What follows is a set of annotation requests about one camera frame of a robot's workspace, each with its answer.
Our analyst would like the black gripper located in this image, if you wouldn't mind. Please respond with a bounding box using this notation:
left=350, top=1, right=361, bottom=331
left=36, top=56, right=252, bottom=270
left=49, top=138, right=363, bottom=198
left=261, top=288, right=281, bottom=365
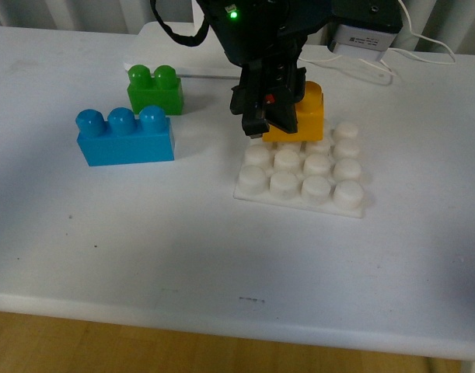
left=198, top=1, right=403, bottom=137

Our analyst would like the yellow block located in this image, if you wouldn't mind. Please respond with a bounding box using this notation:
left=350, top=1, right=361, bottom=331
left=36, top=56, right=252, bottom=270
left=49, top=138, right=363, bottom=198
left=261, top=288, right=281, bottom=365
left=262, top=81, right=324, bottom=142

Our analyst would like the green two-stud block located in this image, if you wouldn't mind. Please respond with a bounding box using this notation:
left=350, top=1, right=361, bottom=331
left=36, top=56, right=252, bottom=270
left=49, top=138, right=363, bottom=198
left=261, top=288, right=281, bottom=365
left=127, top=64, right=184, bottom=116

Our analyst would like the blue three-stud block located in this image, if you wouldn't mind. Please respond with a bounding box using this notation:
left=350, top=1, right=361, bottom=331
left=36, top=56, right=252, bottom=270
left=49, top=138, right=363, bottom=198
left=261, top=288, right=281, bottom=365
left=75, top=106, right=175, bottom=166

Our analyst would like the white studded base plate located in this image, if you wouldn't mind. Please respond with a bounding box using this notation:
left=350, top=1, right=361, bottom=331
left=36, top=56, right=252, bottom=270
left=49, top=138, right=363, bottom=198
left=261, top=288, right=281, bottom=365
left=233, top=121, right=365, bottom=218

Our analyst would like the black braided cable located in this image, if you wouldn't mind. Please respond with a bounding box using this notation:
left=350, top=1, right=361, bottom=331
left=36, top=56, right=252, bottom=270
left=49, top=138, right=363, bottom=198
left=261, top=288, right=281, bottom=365
left=148, top=0, right=211, bottom=48

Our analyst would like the white lamp cable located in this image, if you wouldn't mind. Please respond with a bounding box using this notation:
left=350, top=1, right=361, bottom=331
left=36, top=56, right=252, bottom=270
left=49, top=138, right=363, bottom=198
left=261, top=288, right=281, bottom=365
left=299, top=0, right=456, bottom=87

